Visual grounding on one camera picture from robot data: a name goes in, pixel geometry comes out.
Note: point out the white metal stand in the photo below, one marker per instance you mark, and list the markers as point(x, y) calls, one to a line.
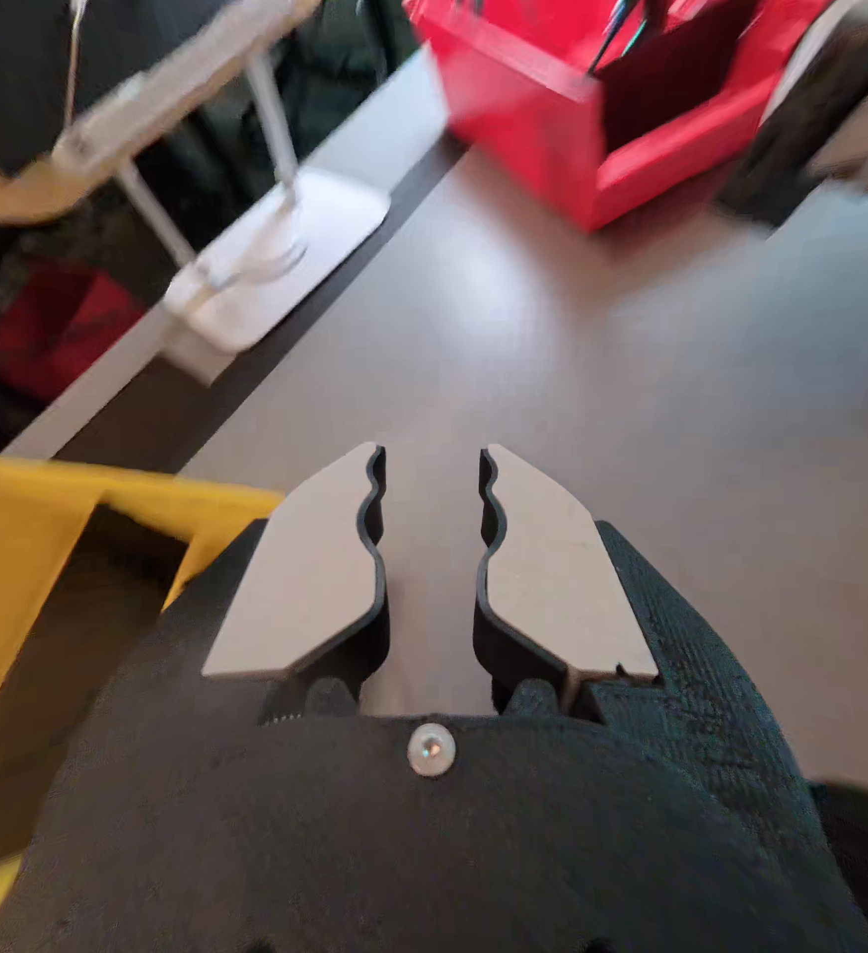
point(315, 223)

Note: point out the yellow plastic bin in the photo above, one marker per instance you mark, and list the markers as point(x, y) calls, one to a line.
point(2, 536)

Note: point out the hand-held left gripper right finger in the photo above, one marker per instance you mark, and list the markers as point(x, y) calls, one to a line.
point(560, 581)

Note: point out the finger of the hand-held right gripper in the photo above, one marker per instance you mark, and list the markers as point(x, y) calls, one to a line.
point(806, 52)
point(862, 138)

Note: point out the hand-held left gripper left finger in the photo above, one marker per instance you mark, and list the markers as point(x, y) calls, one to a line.
point(307, 581)

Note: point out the red bag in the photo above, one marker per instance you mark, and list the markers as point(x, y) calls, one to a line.
point(54, 327)

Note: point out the red plastic bin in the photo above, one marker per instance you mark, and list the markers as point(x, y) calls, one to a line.
point(538, 134)

